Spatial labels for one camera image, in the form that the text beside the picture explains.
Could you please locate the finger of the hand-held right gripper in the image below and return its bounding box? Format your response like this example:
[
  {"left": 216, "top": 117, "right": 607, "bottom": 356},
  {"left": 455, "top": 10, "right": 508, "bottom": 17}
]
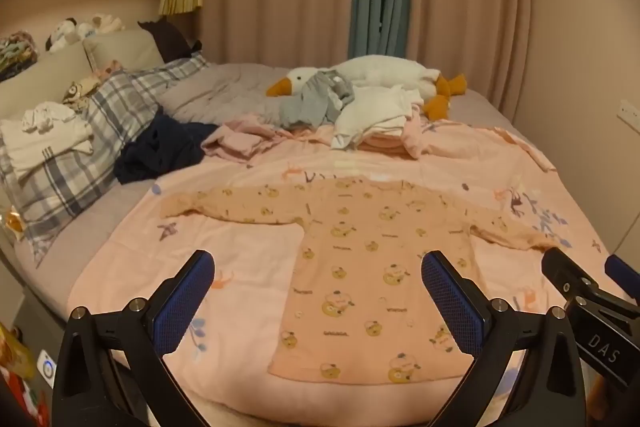
[
  {"left": 541, "top": 247, "right": 640, "bottom": 333},
  {"left": 604, "top": 254, "right": 640, "bottom": 300}
]

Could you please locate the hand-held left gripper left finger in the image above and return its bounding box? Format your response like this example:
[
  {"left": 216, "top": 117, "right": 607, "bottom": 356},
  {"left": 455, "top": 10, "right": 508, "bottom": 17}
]
[{"left": 51, "top": 250, "right": 236, "bottom": 427}]

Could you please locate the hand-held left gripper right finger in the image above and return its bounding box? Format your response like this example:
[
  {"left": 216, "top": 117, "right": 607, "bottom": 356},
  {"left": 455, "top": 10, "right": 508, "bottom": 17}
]
[{"left": 421, "top": 250, "right": 587, "bottom": 427}]

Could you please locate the orange printed baby shirt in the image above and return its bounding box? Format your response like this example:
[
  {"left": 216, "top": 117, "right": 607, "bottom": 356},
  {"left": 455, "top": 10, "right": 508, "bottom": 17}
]
[{"left": 159, "top": 177, "right": 561, "bottom": 383}]

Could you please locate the pink printed blanket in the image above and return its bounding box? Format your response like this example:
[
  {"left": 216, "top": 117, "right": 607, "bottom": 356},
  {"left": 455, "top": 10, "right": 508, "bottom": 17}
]
[{"left": 65, "top": 117, "right": 618, "bottom": 413}]

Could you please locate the navy cloth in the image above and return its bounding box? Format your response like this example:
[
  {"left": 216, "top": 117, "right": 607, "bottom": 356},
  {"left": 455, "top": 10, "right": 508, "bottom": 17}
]
[{"left": 114, "top": 109, "right": 221, "bottom": 185}]

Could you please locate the plaid pillow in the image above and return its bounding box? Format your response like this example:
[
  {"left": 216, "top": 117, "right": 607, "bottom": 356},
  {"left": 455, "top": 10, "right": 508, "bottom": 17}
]
[
  {"left": 0, "top": 72, "right": 161, "bottom": 268},
  {"left": 125, "top": 53, "right": 211, "bottom": 108}
]

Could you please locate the pink crumpled garment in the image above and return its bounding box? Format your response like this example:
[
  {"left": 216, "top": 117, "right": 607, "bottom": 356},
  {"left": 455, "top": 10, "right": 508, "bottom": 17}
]
[{"left": 201, "top": 117, "right": 301, "bottom": 162}]

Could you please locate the pink folded garment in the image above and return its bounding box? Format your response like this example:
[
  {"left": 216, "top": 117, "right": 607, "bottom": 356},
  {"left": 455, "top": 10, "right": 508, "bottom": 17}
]
[{"left": 357, "top": 107, "right": 436, "bottom": 160}]

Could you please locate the yellow packet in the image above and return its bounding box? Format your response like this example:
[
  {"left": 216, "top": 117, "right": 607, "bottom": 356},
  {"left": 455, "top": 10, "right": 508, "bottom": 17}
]
[{"left": 0, "top": 322, "right": 36, "bottom": 380}]

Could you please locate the shiny orange wrapper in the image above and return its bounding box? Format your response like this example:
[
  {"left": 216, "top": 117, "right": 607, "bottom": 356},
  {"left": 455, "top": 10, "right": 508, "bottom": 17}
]
[{"left": 0, "top": 207, "right": 26, "bottom": 241}]

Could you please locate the red patterned bag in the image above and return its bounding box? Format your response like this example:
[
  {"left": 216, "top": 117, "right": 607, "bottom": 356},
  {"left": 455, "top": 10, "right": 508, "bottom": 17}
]
[{"left": 0, "top": 367, "right": 52, "bottom": 427}]

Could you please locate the white folded striped garment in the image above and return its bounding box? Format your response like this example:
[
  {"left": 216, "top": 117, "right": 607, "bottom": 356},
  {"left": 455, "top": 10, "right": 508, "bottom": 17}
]
[{"left": 0, "top": 119, "right": 96, "bottom": 182}]

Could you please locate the white crumpled cloth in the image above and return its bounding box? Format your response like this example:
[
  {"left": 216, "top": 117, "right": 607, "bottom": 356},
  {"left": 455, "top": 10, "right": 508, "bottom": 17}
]
[{"left": 21, "top": 102, "right": 77, "bottom": 134}]

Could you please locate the grey garment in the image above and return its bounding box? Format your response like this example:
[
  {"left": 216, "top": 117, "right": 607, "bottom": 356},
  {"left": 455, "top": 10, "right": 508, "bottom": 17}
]
[{"left": 278, "top": 69, "right": 357, "bottom": 130}]

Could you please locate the cartoon printed cushion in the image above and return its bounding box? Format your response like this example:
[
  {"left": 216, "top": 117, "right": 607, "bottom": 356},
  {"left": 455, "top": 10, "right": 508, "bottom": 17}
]
[{"left": 62, "top": 77, "right": 104, "bottom": 112}]

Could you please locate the pink plush toy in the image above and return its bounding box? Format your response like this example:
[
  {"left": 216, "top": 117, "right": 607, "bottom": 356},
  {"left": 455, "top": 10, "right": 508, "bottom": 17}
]
[{"left": 97, "top": 61, "right": 126, "bottom": 84}]

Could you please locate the white goose plush toy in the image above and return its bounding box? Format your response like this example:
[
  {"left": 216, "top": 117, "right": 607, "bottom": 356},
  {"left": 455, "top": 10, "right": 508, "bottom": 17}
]
[{"left": 265, "top": 55, "right": 468, "bottom": 120}]

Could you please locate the beige headboard cushion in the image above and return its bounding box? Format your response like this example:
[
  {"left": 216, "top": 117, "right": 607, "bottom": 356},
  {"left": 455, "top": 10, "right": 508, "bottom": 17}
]
[
  {"left": 0, "top": 42, "right": 93, "bottom": 122},
  {"left": 82, "top": 29, "right": 166, "bottom": 72}
]

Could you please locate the dark brown cloth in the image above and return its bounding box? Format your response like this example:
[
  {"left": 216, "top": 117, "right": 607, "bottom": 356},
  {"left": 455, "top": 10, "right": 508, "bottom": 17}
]
[{"left": 137, "top": 19, "right": 202, "bottom": 62}]

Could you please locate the black and white plush toy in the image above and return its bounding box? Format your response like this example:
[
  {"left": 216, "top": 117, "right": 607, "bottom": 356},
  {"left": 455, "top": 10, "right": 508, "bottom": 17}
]
[{"left": 46, "top": 18, "right": 83, "bottom": 52}]

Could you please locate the colourful knitted cloth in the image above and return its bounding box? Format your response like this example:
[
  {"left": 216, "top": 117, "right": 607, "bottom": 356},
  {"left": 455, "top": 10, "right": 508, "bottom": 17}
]
[{"left": 0, "top": 32, "right": 39, "bottom": 75}]

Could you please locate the white device with blue ring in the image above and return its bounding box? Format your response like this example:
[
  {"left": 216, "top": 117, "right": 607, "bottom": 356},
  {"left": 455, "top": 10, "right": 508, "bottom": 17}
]
[{"left": 37, "top": 349, "right": 57, "bottom": 389}]

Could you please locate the white wall socket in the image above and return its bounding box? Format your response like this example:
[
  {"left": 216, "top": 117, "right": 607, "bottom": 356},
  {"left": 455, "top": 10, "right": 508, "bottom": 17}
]
[{"left": 617, "top": 99, "right": 640, "bottom": 132}]

